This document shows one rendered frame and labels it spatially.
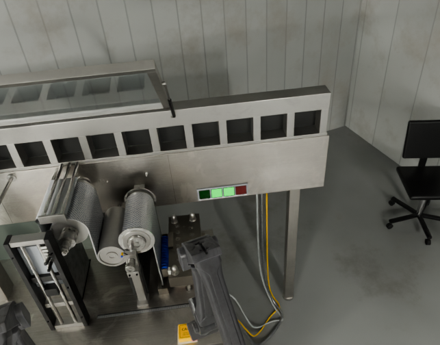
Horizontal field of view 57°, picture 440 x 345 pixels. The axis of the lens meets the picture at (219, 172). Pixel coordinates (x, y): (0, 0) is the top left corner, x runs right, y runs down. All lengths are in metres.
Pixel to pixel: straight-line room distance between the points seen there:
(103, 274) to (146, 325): 0.38
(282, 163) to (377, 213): 1.92
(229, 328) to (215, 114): 0.99
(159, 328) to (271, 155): 0.91
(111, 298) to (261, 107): 1.11
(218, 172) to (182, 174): 0.17
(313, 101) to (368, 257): 1.81
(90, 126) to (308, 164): 1.01
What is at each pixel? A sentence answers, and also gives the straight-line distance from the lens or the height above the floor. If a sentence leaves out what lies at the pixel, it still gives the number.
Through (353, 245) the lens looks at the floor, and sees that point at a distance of 3.42.
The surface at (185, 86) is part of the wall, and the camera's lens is 3.69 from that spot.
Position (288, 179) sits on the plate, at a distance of 2.01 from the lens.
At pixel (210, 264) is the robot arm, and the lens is 1.01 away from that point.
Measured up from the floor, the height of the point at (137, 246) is 1.23.
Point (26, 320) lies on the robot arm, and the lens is 1.12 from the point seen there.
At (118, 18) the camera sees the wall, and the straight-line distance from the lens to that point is 3.38.
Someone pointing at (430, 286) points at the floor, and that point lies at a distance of 3.31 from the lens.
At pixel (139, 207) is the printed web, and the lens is 1.78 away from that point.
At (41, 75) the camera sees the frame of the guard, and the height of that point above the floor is 2.00.
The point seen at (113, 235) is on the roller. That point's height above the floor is 1.23.
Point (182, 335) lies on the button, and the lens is 1.80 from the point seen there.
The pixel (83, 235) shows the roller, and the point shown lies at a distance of 1.74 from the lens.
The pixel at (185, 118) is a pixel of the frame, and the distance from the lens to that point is 1.75.
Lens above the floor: 2.45
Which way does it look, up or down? 37 degrees down
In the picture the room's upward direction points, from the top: 5 degrees counter-clockwise
